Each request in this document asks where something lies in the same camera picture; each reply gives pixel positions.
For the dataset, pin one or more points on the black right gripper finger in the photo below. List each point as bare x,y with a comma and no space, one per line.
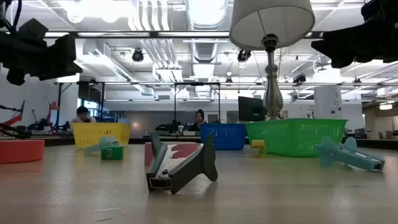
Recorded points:
345,45

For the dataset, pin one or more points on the red desk lamp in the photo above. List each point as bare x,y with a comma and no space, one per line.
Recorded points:
53,107

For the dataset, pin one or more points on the person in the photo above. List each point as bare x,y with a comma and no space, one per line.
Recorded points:
82,113
199,119

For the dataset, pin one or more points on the black background robot arm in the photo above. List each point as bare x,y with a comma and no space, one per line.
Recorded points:
169,127
15,131

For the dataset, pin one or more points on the white column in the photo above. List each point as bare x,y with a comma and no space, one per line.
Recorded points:
328,102

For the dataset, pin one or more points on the green plastic basket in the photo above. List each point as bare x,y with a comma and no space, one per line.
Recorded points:
295,137

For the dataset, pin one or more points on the blue plastic basket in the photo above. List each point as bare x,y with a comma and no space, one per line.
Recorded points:
227,137

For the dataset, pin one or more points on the black computer monitor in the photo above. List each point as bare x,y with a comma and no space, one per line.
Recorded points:
250,109

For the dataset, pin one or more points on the rectangular ceiling lamp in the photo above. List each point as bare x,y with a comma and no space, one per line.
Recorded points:
385,106

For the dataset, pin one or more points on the black ceiling spotlight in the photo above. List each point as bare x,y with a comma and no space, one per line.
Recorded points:
244,55
299,78
137,55

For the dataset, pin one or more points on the yellow plastic basket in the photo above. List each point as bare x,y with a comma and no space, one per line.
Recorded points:
93,133

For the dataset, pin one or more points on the red round container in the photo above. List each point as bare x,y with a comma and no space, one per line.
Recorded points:
20,152

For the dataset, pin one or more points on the table lamp with white shade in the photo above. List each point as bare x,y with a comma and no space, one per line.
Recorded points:
272,21

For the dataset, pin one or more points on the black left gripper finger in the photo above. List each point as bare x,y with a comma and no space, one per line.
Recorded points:
60,57

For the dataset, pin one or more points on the black background rig frame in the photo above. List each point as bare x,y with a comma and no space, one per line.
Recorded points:
124,83

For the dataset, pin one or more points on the red bar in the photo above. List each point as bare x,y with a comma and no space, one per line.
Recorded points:
14,119

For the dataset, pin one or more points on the black aluminium table frame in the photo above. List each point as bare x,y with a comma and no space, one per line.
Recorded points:
155,34

